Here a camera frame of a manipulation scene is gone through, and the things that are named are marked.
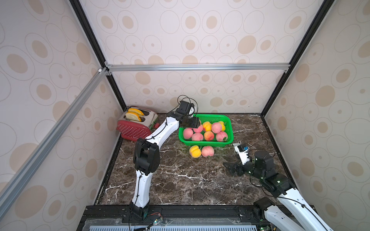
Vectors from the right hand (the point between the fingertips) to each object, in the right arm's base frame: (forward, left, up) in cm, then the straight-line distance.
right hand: (230, 161), depth 75 cm
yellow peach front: (+33, -1, -9) cm, 34 cm away
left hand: (+25, +16, +2) cm, 30 cm away
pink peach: (+28, +16, -8) cm, 33 cm away
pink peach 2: (+28, +4, -7) cm, 30 cm away
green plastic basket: (+40, +7, -10) cm, 42 cm away
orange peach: (+24, +9, -11) cm, 28 cm away
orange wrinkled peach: (+25, +16, +1) cm, 30 cm away
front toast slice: (+26, +59, +5) cm, 65 cm away
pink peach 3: (+25, +24, -9) cm, 36 cm away
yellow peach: (+11, +19, -11) cm, 25 cm away
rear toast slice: (+30, +57, +6) cm, 65 cm away
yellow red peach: (+31, +11, -9) cm, 34 cm away
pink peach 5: (+23, +1, -9) cm, 25 cm away
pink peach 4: (+22, +17, -10) cm, 30 cm away
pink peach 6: (+12, +11, -10) cm, 18 cm away
